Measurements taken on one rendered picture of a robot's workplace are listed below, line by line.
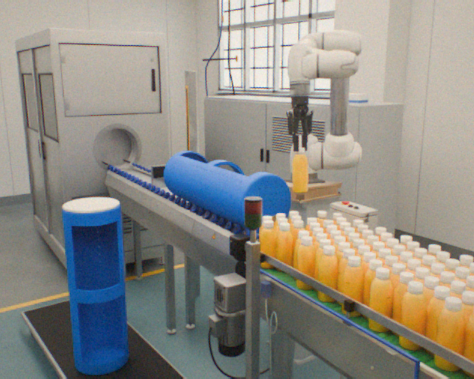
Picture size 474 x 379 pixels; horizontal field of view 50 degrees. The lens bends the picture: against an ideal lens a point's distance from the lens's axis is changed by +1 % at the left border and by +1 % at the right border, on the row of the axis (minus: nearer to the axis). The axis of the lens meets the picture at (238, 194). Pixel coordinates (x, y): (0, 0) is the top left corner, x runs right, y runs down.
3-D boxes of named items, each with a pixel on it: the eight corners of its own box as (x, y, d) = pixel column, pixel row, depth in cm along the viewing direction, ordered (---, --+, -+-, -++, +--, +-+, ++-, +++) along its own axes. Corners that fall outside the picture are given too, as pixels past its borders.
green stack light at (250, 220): (255, 222, 180) (256, 208, 179) (265, 226, 175) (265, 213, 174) (240, 225, 177) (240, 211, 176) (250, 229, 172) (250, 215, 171)
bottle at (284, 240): (295, 268, 207) (296, 226, 203) (287, 273, 202) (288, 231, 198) (280, 265, 211) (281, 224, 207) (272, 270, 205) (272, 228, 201)
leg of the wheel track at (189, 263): (192, 324, 348) (190, 237, 333) (196, 328, 343) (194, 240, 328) (184, 326, 345) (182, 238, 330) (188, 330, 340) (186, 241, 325)
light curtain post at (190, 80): (197, 292, 398) (192, 71, 358) (200, 295, 393) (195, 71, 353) (189, 294, 395) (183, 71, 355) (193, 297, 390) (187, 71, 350)
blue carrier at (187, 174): (205, 194, 315) (205, 149, 309) (290, 230, 242) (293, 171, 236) (163, 198, 300) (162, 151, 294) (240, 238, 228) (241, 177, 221)
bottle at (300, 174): (302, 193, 218) (302, 153, 215) (289, 192, 222) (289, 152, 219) (311, 191, 223) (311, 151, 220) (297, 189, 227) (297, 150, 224)
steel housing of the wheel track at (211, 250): (139, 203, 423) (137, 163, 415) (300, 298, 243) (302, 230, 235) (105, 208, 409) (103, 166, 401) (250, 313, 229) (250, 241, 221)
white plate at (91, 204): (52, 204, 256) (52, 206, 256) (81, 213, 238) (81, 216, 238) (100, 195, 276) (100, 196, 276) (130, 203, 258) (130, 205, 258)
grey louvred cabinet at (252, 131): (242, 219, 599) (242, 95, 566) (391, 277, 429) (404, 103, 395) (204, 227, 569) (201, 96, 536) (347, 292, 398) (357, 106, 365)
